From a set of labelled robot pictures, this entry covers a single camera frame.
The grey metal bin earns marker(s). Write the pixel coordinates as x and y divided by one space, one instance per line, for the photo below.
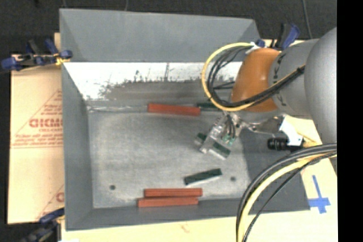
147 147

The black cylinder on white bracket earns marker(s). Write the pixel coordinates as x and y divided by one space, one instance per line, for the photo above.
287 133

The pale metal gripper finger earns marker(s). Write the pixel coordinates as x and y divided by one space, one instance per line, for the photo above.
204 141
210 146

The brown cardboard board, red print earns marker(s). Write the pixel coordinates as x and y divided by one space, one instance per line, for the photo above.
34 150

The red-brown flat block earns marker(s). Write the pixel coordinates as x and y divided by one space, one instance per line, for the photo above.
173 109
168 202
173 192

